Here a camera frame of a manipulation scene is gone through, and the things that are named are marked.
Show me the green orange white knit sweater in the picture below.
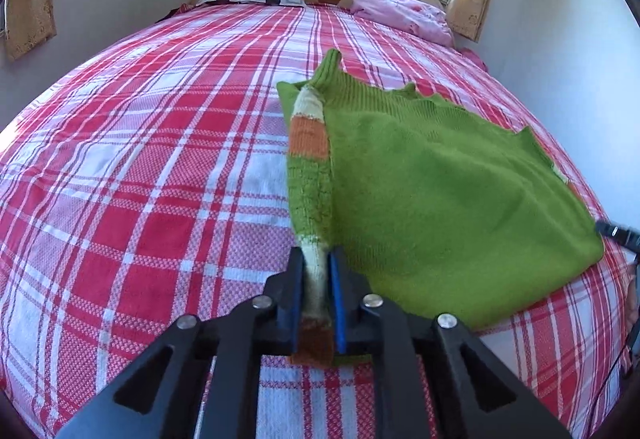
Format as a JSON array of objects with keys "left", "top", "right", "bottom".
[{"left": 277, "top": 50, "right": 603, "bottom": 367}]

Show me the red white plaid bedspread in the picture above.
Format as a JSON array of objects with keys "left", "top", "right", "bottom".
[{"left": 1, "top": 4, "right": 604, "bottom": 438}]

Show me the pink pillow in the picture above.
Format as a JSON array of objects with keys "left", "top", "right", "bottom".
[{"left": 349, "top": 0, "right": 454, "bottom": 48}]

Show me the yellow side curtain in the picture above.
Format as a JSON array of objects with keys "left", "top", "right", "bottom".
[{"left": 4, "top": 0, "right": 56, "bottom": 61}]

